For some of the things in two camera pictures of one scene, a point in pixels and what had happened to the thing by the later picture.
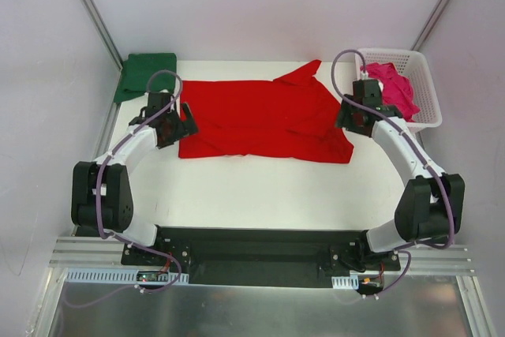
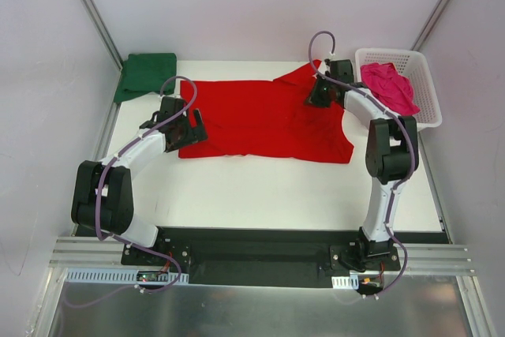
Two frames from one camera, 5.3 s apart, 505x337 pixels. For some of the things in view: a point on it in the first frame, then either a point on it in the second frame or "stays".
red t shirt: (263, 117) stays
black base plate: (259, 256) stays
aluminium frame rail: (89, 252) stays
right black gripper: (346, 120) -> (319, 92)
